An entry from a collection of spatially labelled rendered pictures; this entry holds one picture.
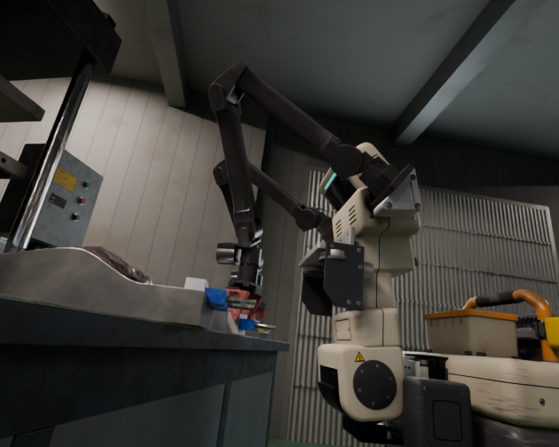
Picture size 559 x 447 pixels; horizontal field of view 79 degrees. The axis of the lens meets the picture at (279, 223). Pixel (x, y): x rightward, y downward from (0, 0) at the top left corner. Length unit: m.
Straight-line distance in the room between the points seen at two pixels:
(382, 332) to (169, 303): 0.53
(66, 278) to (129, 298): 0.10
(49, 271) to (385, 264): 0.75
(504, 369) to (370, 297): 0.31
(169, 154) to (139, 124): 0.50
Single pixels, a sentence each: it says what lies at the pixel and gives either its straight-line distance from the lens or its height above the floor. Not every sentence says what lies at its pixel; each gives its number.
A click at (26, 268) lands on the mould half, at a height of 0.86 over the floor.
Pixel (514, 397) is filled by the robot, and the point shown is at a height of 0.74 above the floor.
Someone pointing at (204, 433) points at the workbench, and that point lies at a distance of 0.95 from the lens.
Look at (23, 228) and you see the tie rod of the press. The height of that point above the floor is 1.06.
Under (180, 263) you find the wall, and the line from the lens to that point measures 3.55.
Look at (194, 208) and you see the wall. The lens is 3.70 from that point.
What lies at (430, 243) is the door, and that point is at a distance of 4.18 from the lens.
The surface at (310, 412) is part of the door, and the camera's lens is 3.54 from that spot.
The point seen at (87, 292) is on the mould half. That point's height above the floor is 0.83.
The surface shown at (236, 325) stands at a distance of 0.94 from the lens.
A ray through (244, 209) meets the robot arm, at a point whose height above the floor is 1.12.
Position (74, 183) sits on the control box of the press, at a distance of 1.76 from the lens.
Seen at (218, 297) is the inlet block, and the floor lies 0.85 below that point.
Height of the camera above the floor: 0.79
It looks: 20 degrees up
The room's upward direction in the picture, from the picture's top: 7 degrees clockwise
